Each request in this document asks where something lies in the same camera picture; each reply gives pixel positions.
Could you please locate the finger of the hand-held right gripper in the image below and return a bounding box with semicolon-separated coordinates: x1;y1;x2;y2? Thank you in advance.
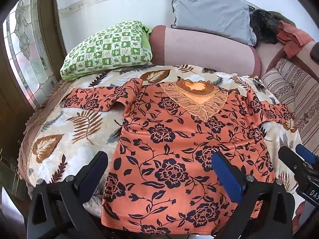
278;146;312;178
296;144;319;166

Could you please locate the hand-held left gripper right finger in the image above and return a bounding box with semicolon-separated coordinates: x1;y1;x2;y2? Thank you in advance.
211;151;296;239

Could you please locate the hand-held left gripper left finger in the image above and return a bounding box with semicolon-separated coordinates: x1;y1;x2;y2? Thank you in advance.
26;151;109;239

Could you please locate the orange floral blouse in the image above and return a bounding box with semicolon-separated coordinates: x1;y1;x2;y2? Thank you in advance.
61;78;296;236

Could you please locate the leaf print blanket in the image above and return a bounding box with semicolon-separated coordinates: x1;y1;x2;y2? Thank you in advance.
29;65;303;219

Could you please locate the striped beige cushion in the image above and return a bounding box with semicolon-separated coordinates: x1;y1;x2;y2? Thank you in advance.
262;58;319;147

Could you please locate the brown fringed bedspread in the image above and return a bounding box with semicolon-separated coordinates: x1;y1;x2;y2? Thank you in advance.
17;80;73;187

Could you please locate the pink bolster pillow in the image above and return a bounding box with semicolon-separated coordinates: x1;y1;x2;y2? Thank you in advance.
149;25;262;77
256;38;319;76

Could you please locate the plain orange cloth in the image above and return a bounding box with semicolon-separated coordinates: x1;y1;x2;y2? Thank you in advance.
276;21;314;59

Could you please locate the green checked pillow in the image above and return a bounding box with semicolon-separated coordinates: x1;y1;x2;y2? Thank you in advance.
60;20;153;82

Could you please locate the black furry cloth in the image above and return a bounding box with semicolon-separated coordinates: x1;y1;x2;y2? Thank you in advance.
249;9;281;45

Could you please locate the stained glass window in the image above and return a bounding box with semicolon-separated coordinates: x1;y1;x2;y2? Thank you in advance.
2;0;58;110

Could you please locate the grey pillow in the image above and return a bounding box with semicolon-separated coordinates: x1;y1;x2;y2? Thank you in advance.
171;0;257;46

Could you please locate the wooden window frame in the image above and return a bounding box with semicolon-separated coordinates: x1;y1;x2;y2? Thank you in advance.
0;0;69;155

